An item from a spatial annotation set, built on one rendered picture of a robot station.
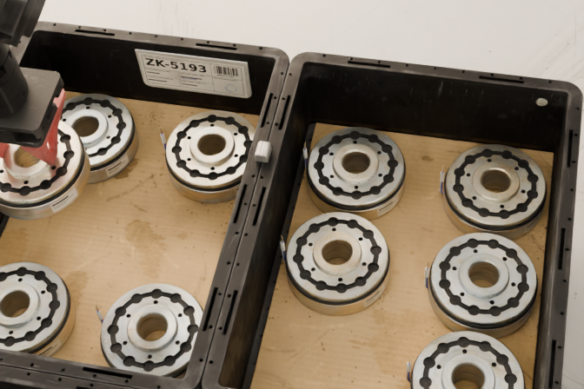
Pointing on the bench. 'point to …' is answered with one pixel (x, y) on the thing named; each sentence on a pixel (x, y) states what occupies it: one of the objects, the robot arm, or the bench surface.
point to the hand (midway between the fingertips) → (27, 151)
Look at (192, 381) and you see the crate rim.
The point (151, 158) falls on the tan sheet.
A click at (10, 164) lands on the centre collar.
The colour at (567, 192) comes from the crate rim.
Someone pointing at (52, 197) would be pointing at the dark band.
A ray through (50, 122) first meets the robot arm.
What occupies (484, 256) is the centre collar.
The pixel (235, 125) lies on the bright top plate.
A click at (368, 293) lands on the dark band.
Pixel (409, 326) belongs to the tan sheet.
